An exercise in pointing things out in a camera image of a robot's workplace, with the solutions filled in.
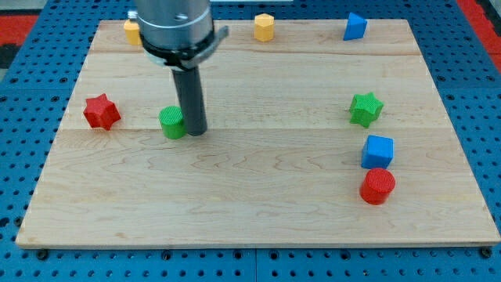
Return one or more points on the red star block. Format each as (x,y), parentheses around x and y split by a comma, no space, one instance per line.
(100,112)

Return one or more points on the green cylinder block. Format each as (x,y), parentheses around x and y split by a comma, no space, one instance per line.
(172,122)

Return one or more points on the black clamp ring mount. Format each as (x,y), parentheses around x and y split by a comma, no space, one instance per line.
(189,57)

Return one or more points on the yellow block behind arm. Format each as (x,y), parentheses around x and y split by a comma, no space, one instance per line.
(131,29)

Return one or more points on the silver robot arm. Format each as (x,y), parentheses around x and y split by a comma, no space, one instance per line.
(180,35)

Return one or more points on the wooden board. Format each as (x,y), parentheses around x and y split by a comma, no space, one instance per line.
(280,163)

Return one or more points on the yellow hexagon block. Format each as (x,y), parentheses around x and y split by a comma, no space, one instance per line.
(264,27)

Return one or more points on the blue triangle block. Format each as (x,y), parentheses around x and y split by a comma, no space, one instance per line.
(355,27)

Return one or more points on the red cylinder block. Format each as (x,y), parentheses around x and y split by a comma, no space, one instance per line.
(377,186)

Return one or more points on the green star block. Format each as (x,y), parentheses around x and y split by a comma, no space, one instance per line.
(364,109)

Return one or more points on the blue cube block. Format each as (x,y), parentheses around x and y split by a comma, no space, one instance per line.
(378,152)

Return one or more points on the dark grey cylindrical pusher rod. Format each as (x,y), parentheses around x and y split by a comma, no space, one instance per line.
(191,100)

